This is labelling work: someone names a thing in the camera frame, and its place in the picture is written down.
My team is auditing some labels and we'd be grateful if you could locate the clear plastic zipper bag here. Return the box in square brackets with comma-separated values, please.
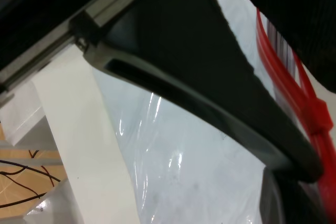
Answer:
[91, 0, 336, 224]

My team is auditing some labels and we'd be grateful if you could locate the red cable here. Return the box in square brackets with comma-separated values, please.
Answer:
[28, 150, 57, 186]

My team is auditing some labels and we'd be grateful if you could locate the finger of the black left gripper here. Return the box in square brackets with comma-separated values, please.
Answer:
[259, 170, 329, 224]

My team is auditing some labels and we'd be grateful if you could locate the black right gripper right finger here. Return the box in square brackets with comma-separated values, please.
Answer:
[217, 0, 336, 93]

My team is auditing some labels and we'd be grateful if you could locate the red zipper slider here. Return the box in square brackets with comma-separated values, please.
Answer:
[304, 97, 330, 136]

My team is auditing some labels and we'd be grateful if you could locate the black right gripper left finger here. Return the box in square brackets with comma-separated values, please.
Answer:
[70, 0, 325, 183]

